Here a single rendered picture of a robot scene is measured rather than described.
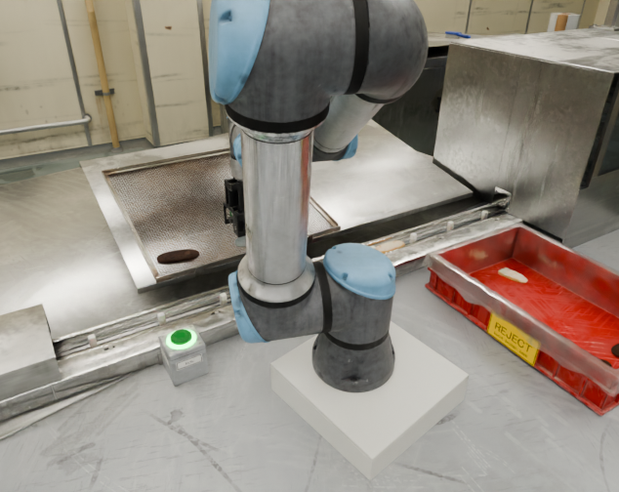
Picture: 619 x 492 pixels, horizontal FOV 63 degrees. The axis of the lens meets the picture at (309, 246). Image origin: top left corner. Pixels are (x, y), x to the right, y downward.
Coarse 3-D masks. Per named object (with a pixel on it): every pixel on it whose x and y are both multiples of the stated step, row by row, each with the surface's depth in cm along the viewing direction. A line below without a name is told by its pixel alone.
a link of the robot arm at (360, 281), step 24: (336, 264) 78; (360, 264) 79; (384, 264) 80; (336, 288) 77; (360, 288) 76; (384, 288) 77; (336, 312) 77; (360, 312) 78; (384, 312) 80; (336, 336) 83; (360, 336) 81
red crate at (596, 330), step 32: (448, 288) 117; (512, 288) 124; (544, 288) 124; (480, 320) 111; (544, 320) 113; (576, 320) 113; (608, 320) 113; (544, 352) 98; (608, 352) 104; (576, 384) 93
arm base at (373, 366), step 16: (320, 336) 88; (384, 336) 84; (320, 352) 88; (336, 352) 85; (352, 352) 84; (368, 352) 84; (384, 352) 86; (320, 368) 88; (336, 368) 85; (352, 368) 86; (368, 368) 85; (384, 368) 86; (336, 384) 86; (352, 384) 85; (368, 384) 86
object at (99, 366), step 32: (480, 224) 145; (512, 224) 145; (416, 256) 129; (192, 320) 106; (224, 320) 106; (96, 352) 97; (128, 352) 97; (64, 384) 91; (96, 384) 95; (0, 416) 87
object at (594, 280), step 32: (448, 256) 121; (480, 256) 128; (512, 256) 136; (544, 256) 127; (576, 256) 119; (480, 288) 107; (576, 288) 121; (608, 288) 114; (512, 320) 101; (576, 352) 90; (608, 384) 86
